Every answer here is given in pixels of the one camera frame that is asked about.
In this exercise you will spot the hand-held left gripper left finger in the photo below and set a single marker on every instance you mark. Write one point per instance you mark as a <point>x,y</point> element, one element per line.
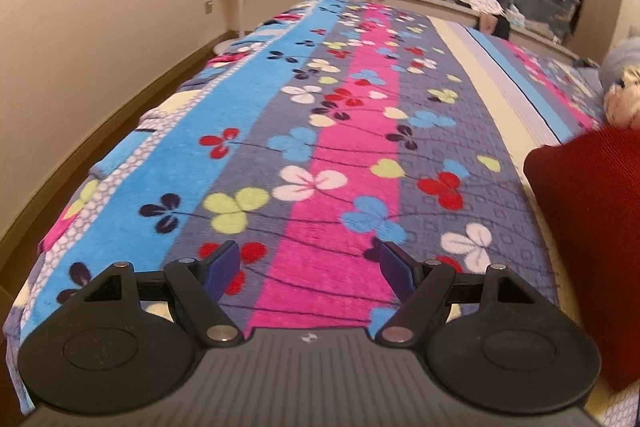
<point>222,269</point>

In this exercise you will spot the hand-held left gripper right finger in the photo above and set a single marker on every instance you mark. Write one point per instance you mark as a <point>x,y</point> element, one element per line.
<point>397,272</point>

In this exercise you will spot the red knitted sweater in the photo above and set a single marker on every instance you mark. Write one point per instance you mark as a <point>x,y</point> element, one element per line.
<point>590,207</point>

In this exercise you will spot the floral striped blanket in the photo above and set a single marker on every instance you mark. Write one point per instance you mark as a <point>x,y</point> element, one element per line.
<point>310,132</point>

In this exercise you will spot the dark bag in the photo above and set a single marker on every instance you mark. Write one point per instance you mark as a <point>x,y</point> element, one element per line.
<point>501,27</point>

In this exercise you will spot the cream star-print quilt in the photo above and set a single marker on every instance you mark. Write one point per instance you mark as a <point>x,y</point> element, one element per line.
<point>622,102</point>

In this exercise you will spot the grey pillow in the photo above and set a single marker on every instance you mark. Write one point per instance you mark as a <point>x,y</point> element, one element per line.
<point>620,57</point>

